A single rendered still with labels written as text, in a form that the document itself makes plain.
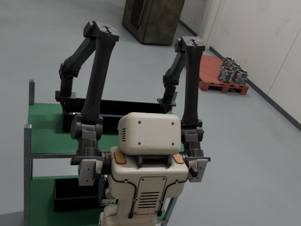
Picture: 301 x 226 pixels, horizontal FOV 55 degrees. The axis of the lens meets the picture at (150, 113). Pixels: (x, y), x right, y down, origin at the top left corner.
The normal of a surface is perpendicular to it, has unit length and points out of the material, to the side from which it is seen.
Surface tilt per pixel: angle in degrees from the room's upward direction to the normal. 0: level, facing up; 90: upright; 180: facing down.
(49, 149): 0
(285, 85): 90
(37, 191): 0
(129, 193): 82
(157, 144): 48
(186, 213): 0
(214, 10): 90
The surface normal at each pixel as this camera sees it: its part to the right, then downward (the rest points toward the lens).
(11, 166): 0.22, -0.83
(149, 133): 0.33, -0.15
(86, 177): 0.28, 0.43
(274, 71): -0.93, -0.04
